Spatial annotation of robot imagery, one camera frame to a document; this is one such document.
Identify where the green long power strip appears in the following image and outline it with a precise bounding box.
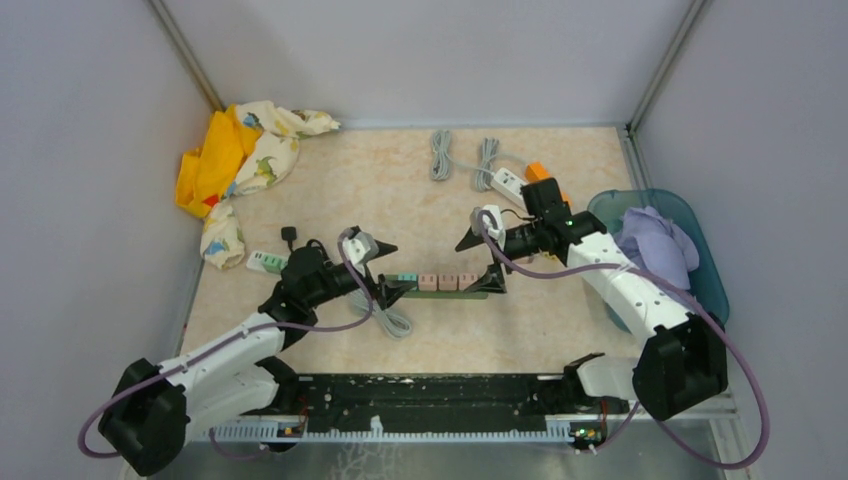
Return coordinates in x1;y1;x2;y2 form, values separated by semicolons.
385;274;489;300

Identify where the pink plug green strip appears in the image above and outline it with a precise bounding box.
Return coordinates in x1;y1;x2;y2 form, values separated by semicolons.
458;273;479;292
437;273;459;292
417;273;438;292

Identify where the white usb power strip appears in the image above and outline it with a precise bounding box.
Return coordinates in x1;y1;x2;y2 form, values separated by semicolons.
490;167;527;210

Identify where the orange power strip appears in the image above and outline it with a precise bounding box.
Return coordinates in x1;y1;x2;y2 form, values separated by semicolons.
521;162;572;214

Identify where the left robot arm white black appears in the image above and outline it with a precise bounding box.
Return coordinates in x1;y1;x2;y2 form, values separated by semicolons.
91;226;410;477

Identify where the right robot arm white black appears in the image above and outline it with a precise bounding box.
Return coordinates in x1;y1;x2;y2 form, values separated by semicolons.
455;178;728;421

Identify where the black plug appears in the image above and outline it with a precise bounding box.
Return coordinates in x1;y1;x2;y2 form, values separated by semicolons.
280;226;298;243

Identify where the small white green-plug strip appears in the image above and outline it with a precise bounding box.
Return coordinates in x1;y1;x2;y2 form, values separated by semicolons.
246;250;289;276

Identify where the purple cloth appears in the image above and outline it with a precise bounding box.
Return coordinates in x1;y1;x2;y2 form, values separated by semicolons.
614;206;700;290

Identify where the yellow dinosaur cloth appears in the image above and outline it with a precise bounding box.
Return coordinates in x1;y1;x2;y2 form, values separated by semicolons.
174;100;340;270

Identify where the teal plastic bin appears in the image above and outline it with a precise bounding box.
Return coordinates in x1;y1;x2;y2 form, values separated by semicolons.
588;189;730;325

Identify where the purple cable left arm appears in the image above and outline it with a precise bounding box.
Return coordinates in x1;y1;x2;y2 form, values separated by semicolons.
77;228;378;462

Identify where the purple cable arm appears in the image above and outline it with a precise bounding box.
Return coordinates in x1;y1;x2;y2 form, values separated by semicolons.
77;228;378;462
476;208;772;472

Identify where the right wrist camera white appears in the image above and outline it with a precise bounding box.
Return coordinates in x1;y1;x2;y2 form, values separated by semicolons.
470;204;506;248

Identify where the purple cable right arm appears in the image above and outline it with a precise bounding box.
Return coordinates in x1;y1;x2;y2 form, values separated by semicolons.
476;208;772;472

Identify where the grey coiled cable small strip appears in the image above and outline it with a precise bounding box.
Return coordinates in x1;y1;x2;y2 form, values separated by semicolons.
347;290;413;340

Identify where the black coiled cable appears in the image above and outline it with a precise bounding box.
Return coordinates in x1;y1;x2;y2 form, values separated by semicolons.
288;235;333;266

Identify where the grey cable of white strip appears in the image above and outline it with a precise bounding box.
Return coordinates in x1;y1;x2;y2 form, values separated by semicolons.
429;129;498;183

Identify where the grey cable of orange strip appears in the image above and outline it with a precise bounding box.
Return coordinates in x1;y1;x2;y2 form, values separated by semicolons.
472;137;531;193

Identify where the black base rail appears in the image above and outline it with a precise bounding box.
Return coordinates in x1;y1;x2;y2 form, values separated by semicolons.
235;372;631;439

